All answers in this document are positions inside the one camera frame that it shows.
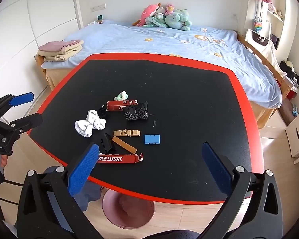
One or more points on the brown wooden block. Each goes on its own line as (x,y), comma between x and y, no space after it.
(124,145)

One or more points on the white drawer cabinet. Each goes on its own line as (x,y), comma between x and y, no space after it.
(297,134)

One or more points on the small blue box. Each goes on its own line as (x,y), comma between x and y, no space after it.
(152,139)

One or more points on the folded cream towel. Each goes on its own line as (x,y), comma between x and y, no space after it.
(62,53)

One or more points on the black triangular plastic piece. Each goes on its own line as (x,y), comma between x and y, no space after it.
(106,143)

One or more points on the striped plush toy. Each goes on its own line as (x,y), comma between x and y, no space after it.
(158,20)

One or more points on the white wall outlet strip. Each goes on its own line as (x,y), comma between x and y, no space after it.
(98,7)

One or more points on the green plush toy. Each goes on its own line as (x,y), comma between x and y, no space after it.
(175,18)

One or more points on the pink flower plush toy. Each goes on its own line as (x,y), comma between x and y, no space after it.
(169,8)

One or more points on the wooden clip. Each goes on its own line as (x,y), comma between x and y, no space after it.
(127,132)

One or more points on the rainbow heart bag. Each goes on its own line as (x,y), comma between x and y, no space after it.
(258,26)

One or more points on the black bag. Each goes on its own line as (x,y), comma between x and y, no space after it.
(290,73)

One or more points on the pink trash bin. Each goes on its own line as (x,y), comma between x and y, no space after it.
(109,211)

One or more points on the small desk clock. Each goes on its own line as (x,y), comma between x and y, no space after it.
(100,17)

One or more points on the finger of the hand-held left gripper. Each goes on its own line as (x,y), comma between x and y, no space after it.
(21,98)
(27,122)

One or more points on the white sock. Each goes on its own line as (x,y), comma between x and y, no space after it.
(82,127)
(94,117)

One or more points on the folded pink towel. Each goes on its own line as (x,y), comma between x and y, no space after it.
(56,45)

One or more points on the white wall shelf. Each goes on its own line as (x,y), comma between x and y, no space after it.
(280,17)

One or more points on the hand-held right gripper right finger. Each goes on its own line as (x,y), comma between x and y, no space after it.
(215,166)

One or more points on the red cardboard box piece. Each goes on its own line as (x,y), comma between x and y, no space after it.
(117,105)

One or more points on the white tote bag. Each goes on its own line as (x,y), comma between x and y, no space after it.
(259,38)

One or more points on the long red cardboard strip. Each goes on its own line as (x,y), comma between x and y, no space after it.
(119,158)

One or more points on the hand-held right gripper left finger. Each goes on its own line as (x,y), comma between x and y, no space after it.
(83,169)

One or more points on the mint green small sock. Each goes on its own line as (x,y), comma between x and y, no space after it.
(121,96)

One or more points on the black table red edge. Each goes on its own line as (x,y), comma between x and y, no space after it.
(164,42)

